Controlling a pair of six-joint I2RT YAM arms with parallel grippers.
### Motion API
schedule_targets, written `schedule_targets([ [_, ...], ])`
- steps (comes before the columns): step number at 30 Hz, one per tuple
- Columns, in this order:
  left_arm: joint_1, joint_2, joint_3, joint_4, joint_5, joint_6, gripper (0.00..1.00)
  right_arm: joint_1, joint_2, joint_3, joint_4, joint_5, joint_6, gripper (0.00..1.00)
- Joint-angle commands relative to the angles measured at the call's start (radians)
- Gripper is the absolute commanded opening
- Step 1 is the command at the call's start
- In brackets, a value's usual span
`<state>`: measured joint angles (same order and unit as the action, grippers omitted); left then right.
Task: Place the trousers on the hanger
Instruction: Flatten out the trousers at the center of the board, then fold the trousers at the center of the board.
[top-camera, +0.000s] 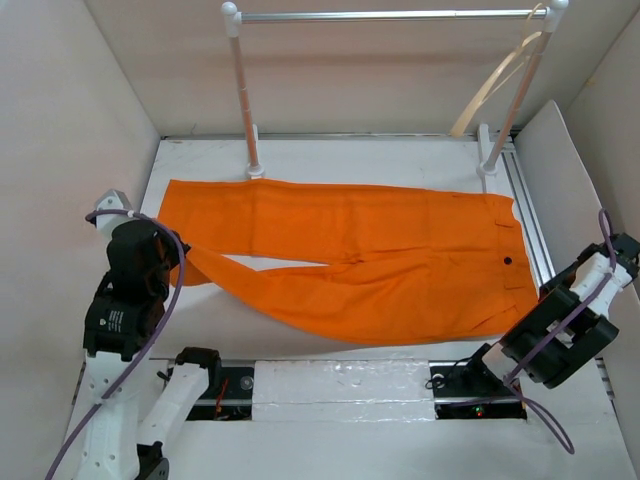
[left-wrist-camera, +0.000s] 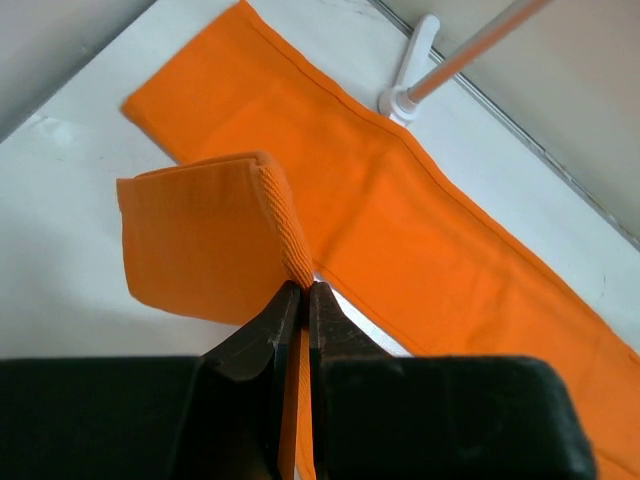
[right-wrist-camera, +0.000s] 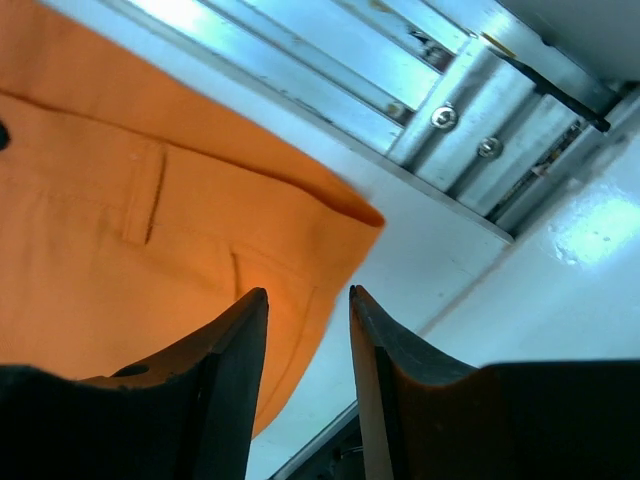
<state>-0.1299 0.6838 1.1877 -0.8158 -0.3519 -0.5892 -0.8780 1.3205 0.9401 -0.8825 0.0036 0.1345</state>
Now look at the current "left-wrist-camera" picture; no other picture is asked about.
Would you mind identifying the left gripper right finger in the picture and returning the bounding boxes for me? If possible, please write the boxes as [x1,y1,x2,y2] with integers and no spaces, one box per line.
[308,282,391,479]

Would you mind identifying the orange trousers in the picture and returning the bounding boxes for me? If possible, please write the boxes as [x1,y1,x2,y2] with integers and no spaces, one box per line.
[117,1,639,479]

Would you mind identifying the white clothes rack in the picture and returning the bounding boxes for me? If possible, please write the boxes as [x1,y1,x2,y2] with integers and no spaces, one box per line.
[378,0,550,127]

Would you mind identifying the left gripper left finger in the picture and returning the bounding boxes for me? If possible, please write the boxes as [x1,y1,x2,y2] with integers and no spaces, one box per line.
[199,281,302,479]

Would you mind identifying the aluminium rail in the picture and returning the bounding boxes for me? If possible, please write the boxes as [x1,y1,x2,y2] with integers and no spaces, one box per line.
[369,1,639,251]

